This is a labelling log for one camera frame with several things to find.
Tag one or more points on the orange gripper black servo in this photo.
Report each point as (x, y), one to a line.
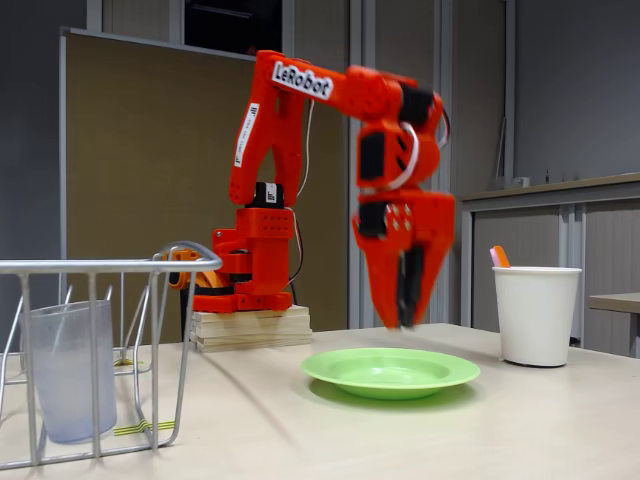
(429, 216)

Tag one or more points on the orange plastic knife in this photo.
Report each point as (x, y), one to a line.
(503, 260)

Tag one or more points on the green plastic plate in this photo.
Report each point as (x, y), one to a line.
(390, 372)

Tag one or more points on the translucent plastic cup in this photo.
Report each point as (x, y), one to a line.
(65, 380)

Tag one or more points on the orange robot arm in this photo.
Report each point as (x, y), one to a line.
(265, 100)

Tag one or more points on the grey sliding door cabinet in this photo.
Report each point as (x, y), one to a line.
(525, 235)

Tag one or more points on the small white object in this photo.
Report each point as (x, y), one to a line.
(521, 182)

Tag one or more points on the grey leaning rod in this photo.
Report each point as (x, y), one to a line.
(500, 150)

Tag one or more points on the white paper cup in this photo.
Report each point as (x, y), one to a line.
(537, 320)

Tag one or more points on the wooden base block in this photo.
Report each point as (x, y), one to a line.
(250, 330)

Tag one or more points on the grey side table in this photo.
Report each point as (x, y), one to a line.
(620, 302)

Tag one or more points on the light orange clamp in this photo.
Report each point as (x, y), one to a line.
(185, 255)

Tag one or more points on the dark upper window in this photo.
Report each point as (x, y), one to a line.
(230, 30)

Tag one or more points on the brown partition board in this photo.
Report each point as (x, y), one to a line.
(125, 150)

